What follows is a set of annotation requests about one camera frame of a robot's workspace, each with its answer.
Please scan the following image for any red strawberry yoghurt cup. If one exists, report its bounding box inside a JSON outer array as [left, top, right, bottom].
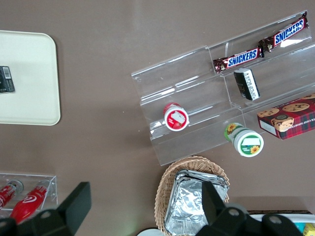
[[163, 102, 190, 131]]

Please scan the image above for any clear acrylic stepped shelf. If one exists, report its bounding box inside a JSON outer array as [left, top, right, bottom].
[[130, 9, 315, 166]]

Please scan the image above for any brown Snickers bar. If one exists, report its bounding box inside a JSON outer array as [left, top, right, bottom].
[[213, 48, 265, 74], [258, 16, 310, 52]]

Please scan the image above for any green sunflower yoghurt cup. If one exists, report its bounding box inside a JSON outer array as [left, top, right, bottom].
[[223, 122, 265, 157]]

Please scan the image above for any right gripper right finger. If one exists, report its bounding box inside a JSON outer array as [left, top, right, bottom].
[[198, 181, 305, 236]]

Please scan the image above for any red cola bottle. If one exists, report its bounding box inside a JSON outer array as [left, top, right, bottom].
[[9, 180, 52, 225], [0, 180, 25, 210]]

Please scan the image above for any red tartan cookie box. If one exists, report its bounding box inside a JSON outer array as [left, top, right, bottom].
[[257, 93, 315, 140]]

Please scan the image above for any teal snack packet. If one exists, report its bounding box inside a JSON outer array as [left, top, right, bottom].
[[294, 221, 307, 233]]

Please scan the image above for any small black snack packet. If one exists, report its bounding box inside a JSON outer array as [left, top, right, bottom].
[[0, 65, 16, 94]]

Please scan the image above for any small black white box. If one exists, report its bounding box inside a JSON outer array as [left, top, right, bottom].
[[233, 68, 261, 101]]

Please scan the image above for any cream plastic serving tray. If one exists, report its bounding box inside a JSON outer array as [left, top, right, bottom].
[[0, 29, 62, 126]]

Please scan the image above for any oval tan wicker basket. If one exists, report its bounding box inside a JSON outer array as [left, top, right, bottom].
[[154, 155, 231, 236]]

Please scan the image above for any white rectangular snack tray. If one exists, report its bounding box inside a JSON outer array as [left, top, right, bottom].
[[246, 212, 315, 236]]

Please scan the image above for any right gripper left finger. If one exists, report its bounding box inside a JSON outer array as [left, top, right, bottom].
[[0, 181, 92, 236]]

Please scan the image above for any aluminium foil container stack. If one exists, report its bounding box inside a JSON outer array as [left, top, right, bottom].
[[164, 169, 230, 236]]

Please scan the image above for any clear acrylic bottle rack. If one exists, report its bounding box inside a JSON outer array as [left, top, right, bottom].
[[0, 173, 59, 218]]

